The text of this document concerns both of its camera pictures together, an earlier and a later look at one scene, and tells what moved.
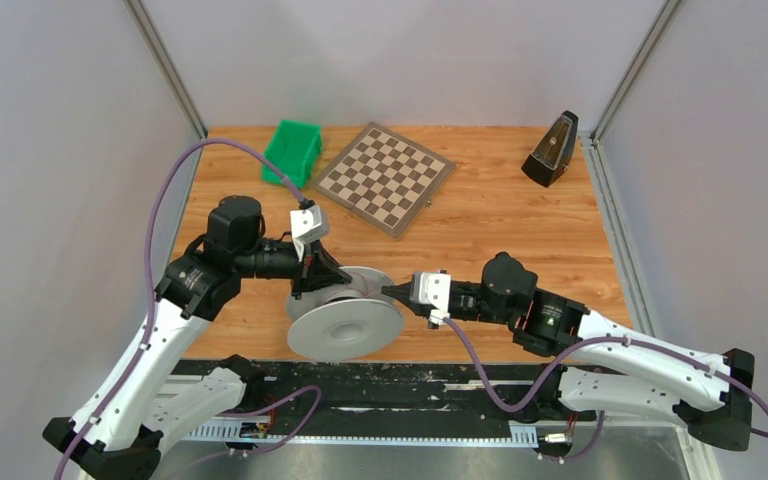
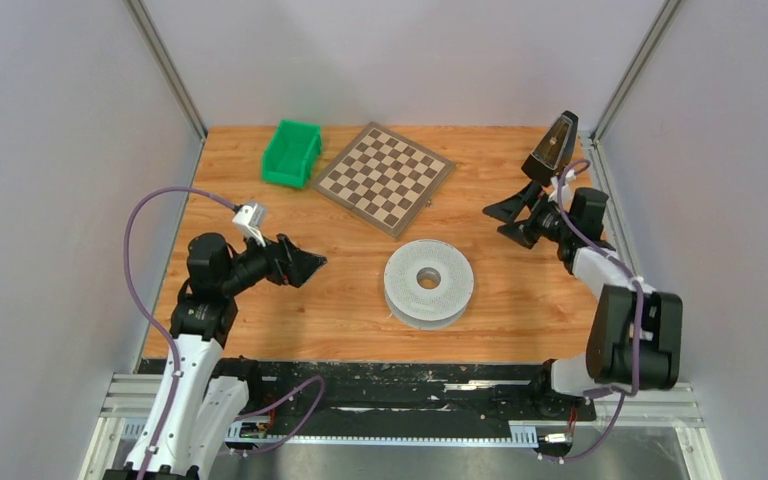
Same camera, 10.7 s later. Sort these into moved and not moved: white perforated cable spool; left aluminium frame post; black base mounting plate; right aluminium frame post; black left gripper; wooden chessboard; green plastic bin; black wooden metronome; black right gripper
Moved: black right gripper; white perforated cable spool; black left gripper
Not moved: left aluminium frame post; right aluminium frame post; wooden chessboard; black base mounting plate; green plastic bin; black wooden metronome
